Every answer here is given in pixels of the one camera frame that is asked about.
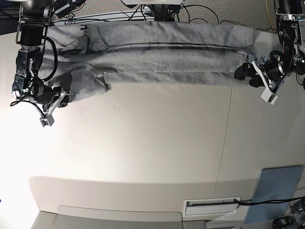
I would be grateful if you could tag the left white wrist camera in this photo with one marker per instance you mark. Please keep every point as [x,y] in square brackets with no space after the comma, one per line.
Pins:
[269,96]

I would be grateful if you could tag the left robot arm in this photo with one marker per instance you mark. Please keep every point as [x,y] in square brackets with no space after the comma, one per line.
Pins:
[291,33]

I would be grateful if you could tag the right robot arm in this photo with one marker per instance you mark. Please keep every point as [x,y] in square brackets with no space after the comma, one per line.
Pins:
[33,22]

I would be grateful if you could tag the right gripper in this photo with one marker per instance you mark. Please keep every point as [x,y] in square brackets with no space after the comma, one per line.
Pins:
[51,98]

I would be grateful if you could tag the blue-grey board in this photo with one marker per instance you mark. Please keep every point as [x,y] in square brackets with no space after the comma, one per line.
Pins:
[273,184]

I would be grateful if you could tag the white cable grommet slot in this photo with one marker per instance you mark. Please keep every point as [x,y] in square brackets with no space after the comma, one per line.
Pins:
[210,207]

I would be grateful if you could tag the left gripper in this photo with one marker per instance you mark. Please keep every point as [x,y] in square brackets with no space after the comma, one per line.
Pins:
[273,71]

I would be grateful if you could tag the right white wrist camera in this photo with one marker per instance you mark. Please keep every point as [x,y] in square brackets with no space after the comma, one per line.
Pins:
[47,121]

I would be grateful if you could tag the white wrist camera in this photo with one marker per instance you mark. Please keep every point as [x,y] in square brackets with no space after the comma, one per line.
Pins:
[47,121]
[269,96]

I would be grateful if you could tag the grey T-shirt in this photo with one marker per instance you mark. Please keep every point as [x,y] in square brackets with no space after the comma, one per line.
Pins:
[91,58]

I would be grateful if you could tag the black device on floor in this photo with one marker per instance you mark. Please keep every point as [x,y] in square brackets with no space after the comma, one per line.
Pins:
[287,222]

